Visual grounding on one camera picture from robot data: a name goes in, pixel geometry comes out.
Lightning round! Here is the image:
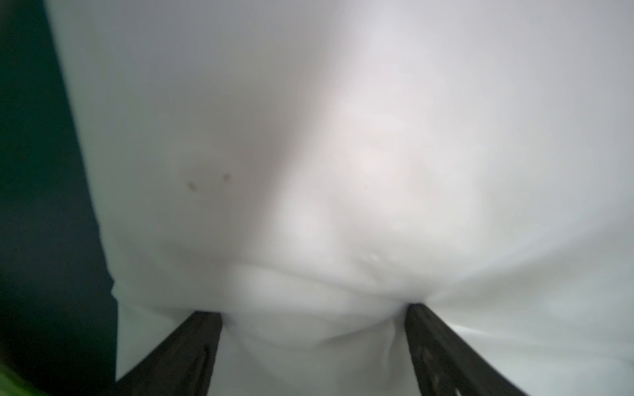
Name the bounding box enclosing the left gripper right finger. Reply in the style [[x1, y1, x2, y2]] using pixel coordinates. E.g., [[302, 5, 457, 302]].
[[405, 304, 526, 396]]

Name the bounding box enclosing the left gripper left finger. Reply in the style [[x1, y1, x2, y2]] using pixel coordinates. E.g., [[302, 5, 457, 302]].
[[106, 311, 223, 396]]

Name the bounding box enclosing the white raincoat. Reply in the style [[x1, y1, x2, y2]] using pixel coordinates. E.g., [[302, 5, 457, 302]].
[[46, 1, 633, 395]]

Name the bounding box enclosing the green frog raincoat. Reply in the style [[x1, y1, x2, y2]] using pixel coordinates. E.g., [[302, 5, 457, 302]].
[[0, 365, 47, 396]]

